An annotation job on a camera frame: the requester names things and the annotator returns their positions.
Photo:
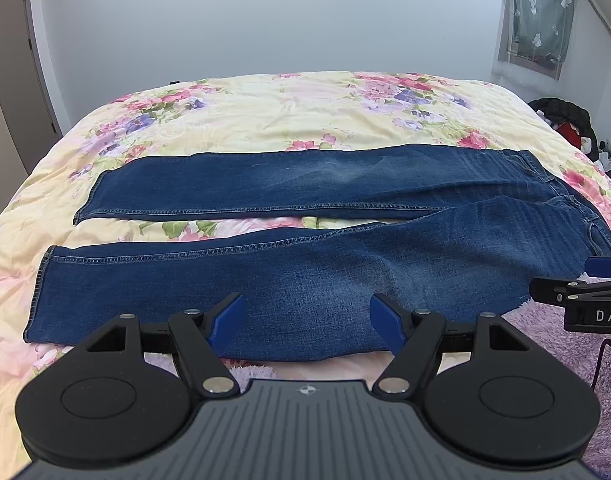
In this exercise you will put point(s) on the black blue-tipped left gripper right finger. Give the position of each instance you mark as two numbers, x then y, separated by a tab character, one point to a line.
485	390

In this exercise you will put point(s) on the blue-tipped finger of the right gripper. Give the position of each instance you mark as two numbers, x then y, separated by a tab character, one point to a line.
600	267

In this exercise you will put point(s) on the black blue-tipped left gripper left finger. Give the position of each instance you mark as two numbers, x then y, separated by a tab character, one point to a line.
129	388

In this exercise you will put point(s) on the blue denim jeans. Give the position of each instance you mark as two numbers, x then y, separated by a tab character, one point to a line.
452	230

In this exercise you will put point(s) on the purple fluffy blanket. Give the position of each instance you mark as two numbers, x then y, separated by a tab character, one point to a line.
580	352

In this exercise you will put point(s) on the black and red clothes pile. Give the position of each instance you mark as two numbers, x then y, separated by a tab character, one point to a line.
574	124

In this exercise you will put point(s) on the green patterned window curtain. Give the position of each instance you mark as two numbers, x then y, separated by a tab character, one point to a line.
536	34

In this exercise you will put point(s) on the floral yellow bed quilt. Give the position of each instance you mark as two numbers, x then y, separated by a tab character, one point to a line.
261	113

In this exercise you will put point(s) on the grey wardrobe door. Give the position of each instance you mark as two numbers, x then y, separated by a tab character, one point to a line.
24	99

